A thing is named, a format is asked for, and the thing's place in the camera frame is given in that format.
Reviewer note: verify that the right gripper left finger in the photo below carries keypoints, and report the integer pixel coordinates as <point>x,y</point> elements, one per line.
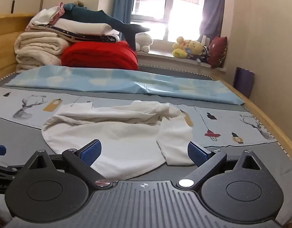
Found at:
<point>80,164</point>

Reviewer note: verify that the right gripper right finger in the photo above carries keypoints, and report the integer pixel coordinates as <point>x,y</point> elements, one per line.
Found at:
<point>209,163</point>

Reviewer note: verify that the white t-shirt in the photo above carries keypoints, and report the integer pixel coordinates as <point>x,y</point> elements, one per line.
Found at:
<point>135,138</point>

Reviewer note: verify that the grey printed bed sheet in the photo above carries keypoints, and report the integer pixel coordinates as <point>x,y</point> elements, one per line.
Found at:
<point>254,188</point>

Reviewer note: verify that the light blue patterned cloth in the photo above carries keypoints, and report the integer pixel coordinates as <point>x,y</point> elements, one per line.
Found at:
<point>124,81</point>

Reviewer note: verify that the purple box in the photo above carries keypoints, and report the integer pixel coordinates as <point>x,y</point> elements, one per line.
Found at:
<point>244,81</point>

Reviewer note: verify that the cream folded blanket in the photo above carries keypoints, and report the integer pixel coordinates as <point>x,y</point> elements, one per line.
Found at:
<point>36,49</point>

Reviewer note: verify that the red folded blanket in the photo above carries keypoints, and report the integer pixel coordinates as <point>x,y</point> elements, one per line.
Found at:
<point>100,55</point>

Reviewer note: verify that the dark red cushion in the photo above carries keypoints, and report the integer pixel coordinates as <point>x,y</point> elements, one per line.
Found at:
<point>217,51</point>

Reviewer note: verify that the yellow plush toys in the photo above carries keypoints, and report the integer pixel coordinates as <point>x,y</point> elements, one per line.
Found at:
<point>189,49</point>

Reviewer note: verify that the white plush toy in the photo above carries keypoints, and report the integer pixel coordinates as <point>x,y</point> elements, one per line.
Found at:
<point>143,42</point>

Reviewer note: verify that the purple curtain right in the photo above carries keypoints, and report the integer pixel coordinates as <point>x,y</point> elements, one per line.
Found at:
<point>213,13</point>

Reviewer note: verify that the white folded bedding stack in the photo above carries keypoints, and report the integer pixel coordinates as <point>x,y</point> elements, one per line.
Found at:
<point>50,20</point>

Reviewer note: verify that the blue curtain left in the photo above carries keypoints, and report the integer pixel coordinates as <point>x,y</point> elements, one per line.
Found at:
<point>122,10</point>

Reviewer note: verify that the wooden bed frame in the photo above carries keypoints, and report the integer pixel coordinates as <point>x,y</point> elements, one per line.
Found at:
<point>11,25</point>

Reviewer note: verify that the window frame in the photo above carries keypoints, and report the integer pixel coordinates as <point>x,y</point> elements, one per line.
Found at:
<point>169,19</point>

